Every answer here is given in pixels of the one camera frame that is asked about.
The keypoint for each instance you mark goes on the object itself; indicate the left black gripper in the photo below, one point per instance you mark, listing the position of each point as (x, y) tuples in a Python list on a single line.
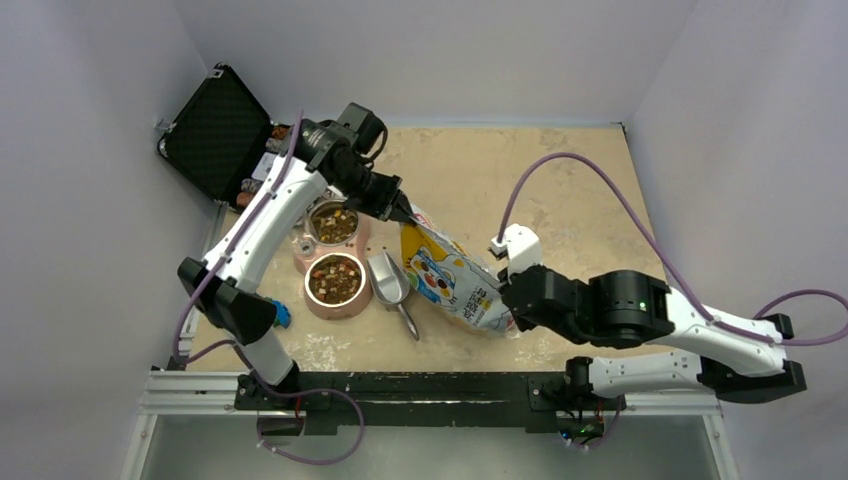
[(379, 206)]

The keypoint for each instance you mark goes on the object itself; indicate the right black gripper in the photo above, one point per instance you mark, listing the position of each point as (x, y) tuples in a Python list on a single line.
[(523, 325)]

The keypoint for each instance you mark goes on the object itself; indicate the metal food scoop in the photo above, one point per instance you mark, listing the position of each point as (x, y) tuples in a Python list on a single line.
[(391, 287)]

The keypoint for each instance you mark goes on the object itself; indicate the pet food bag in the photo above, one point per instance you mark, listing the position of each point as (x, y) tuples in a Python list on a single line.
[(446, 274)]

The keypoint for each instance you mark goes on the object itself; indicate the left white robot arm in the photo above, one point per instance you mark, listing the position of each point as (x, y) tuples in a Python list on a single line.
[(318, 155)]

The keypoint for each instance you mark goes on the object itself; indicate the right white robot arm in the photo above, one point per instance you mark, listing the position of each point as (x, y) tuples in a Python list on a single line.
[(738, 360)]

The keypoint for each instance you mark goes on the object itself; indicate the pink double pet bowl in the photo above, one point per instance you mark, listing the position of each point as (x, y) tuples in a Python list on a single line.
[(336, 284)]

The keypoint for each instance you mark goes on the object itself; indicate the clear water bottle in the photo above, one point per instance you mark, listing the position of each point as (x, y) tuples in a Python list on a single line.
[(304, 248)]

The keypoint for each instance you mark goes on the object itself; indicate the green blue toy block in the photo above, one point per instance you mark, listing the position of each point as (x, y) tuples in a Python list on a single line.
[(282, 315)]

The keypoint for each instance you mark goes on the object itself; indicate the black poker chip case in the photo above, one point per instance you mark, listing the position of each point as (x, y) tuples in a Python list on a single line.
[(218, 139)]

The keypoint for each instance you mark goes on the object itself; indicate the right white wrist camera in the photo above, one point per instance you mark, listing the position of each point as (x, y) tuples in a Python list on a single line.
[(519, 246)]

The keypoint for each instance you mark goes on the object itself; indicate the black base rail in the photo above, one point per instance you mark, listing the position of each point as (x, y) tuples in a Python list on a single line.
[(537, 402)]

